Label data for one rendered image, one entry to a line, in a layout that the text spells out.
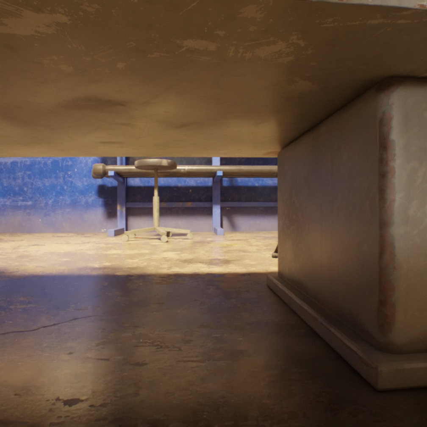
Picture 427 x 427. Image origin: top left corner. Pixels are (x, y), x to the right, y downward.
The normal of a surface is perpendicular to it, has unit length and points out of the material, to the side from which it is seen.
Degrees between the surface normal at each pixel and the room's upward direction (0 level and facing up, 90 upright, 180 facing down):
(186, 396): 0
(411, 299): 90
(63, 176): 90
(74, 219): 90
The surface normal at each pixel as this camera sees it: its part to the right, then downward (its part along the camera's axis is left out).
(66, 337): 0.00, -1.00
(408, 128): 0.07, 0.00
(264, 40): 0.00, 1.00
